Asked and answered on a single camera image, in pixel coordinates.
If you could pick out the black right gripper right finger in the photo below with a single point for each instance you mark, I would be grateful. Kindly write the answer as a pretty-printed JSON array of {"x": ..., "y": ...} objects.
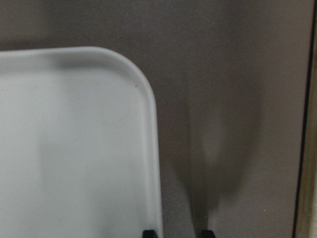
[{"x": 207, "y": 234}]

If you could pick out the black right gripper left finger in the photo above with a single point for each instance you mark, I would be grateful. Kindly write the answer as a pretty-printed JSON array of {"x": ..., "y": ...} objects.
[{"x": 149, "y": 234}]

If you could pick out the white rabbit tray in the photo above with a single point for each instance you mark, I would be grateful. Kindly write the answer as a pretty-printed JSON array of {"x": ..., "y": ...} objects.
[{"x": 79, "y": 152}]

